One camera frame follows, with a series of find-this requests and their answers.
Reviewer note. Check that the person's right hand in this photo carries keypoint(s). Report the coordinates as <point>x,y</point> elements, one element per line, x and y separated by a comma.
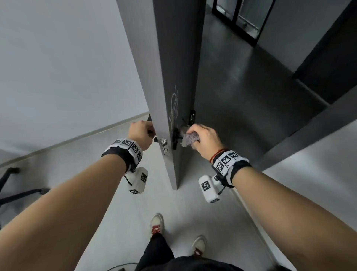
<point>207,142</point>

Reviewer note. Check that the left wristband with markers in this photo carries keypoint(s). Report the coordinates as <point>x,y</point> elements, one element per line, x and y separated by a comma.
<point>128,146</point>

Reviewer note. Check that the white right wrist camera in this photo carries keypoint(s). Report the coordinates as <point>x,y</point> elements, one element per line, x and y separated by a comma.
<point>209,189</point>

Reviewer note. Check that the grey cleaning cloth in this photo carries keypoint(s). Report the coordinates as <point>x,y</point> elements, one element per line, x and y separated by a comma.
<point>189,138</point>

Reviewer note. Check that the wristband with markers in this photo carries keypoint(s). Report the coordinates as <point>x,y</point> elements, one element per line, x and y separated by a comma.
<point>128,146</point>
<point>226,162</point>

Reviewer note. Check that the black shirt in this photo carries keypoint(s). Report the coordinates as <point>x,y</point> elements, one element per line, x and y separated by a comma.
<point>200,265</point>

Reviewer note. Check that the person's left forearm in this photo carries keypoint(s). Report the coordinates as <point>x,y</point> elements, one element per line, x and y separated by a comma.
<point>64,217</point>

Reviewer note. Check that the white and red left shoe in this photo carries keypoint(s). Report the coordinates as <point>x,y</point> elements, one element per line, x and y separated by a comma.
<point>156,224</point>

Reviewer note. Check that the person's right forearm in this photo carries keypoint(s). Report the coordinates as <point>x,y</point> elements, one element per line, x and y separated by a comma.
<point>301,223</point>

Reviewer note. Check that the dark grey door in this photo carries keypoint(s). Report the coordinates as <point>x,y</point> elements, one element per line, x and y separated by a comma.
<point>178,42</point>

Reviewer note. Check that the white and red shoe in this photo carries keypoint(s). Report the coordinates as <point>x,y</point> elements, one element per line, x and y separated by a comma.
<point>156,224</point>
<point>199,245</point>

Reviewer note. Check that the right wristband with markers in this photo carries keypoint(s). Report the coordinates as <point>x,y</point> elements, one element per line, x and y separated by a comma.
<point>226,162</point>

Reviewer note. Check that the person's left hand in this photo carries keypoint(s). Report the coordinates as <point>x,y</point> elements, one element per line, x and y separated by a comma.
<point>140,134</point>

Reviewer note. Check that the white and red right shoe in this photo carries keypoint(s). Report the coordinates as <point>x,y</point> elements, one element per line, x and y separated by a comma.
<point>199,245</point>

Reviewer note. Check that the white marker cube on wrist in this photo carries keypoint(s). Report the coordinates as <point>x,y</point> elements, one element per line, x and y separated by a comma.
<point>138,181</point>

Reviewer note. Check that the black trousers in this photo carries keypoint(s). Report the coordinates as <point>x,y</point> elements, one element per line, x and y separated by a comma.
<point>156,251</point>

